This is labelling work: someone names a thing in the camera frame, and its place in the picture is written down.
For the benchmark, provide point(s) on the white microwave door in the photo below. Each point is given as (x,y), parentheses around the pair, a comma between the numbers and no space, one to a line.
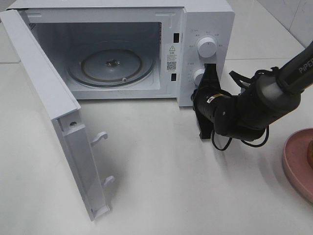
(63,111)

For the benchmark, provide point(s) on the white microwave oven body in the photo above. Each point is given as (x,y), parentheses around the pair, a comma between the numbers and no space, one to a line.
(60,26)

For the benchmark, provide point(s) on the glass microwave turntable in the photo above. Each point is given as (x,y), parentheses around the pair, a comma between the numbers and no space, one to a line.
(112,63)

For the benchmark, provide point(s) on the lower white timer knob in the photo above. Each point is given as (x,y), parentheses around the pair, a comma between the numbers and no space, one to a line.
(197,76)

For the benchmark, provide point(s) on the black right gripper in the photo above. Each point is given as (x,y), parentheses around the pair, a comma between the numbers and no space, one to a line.
(212,106)

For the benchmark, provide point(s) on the toy burger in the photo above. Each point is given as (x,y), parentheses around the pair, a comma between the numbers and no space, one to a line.
(310,154)

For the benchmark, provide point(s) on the pink round plate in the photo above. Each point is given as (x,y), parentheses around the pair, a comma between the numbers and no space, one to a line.
(295,163)

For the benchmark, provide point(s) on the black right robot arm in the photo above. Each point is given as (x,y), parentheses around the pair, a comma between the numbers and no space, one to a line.
(267,96)

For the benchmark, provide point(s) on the upper white power knob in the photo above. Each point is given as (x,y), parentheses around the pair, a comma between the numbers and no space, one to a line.
(207,46)

